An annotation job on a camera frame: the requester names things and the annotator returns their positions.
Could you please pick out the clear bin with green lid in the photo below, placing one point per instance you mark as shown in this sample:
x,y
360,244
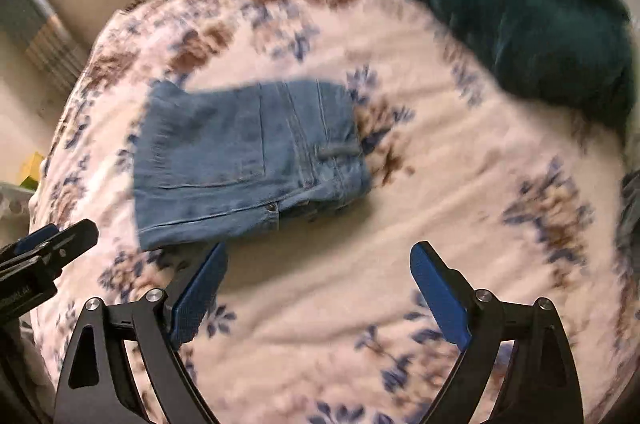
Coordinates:
x,y
15,204

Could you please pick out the yellow box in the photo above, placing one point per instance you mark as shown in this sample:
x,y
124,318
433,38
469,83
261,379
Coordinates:
x,y
31,168

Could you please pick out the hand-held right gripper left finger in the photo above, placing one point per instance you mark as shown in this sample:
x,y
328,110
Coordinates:
x,y
200,294

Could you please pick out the blue-grey striped curtain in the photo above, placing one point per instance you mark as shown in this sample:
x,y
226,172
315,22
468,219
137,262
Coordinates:
x,y
45,43

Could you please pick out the blue denim pants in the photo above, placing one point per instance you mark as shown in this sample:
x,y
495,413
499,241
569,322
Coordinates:
x,y
225,163

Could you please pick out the dark green quilt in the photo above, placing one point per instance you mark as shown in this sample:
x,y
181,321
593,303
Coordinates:
x,y
525,13

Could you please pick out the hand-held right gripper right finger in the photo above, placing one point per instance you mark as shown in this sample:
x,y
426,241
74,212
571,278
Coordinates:
x,y
440,294

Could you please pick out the floral blanket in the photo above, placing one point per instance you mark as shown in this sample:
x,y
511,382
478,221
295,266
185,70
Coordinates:
x,y
450,204

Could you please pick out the crumpled denim cloth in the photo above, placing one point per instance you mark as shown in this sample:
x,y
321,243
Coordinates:
x,y
631,219

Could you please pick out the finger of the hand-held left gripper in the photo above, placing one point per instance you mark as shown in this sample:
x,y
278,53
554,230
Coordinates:
x,y
75,239
30,241

